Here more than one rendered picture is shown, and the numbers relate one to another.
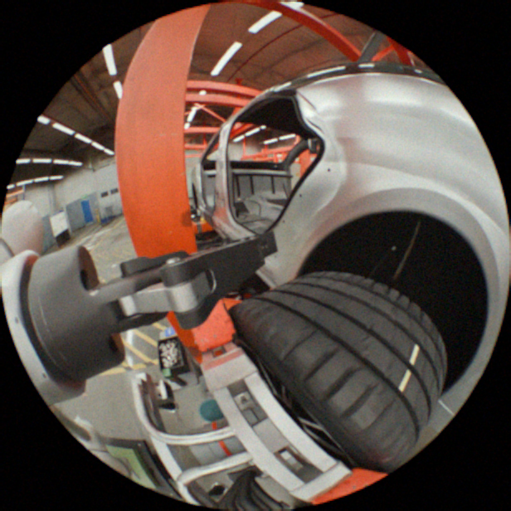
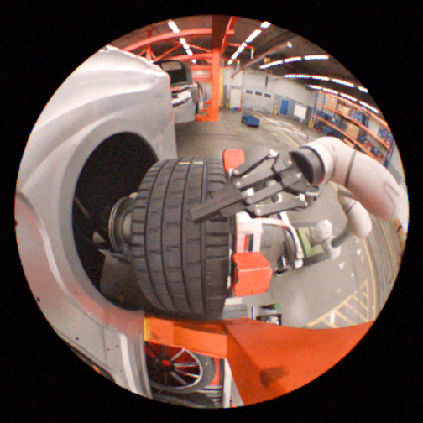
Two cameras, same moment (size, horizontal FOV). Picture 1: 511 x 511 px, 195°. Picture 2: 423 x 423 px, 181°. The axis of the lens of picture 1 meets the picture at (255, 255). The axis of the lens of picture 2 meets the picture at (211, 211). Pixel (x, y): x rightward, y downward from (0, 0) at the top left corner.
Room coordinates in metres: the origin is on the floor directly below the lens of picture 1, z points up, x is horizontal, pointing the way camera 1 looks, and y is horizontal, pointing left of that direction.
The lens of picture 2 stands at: (0.27, 0.05, 1.38)
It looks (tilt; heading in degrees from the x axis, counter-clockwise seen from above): 51 degrees down; 211
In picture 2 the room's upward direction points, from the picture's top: straight up
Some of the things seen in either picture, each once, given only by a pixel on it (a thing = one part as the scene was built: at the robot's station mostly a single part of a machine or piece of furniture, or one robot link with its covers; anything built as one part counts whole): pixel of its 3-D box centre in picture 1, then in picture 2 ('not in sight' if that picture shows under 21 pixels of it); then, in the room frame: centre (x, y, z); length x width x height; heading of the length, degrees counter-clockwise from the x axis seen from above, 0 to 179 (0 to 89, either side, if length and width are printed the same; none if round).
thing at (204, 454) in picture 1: (236, 439); (248, 235); (-0.06, 0.04, 0.85); 0.21 x 0.14 x 0.14; 121
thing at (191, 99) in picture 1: (250, 111); not in sight; (2.72, 0.08, 2.55); 2.58 x 0.12 x 0.40; 121
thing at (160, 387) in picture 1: (153, 394); (289, 261); (0.02, 0.25, 0.93); 0.09 x 0.05 x 0.05; 121
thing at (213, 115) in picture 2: not in sight; (206, 82); (-3.11, -2.11, 1.75); 0.68 x 0.16 x 2.45; 121
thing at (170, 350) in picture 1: (172, 356); (268, 328); (0.28, 0.47, 0.51); 0.20 x 0.14 x 0.13; 28
